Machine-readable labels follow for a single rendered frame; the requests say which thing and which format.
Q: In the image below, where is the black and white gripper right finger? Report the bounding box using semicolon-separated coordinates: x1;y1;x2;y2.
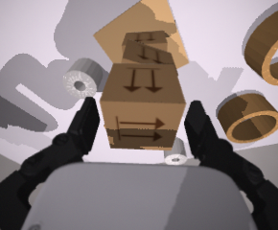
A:
184;101;278;230

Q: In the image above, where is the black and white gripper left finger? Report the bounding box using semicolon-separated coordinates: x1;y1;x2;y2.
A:
0;97;101;230

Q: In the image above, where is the brown wooden ring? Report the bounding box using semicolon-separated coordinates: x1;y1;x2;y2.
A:
244;11;278;85
218;93;278;144

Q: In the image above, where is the square wooden board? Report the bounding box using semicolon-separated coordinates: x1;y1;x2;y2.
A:
93;0;189;69

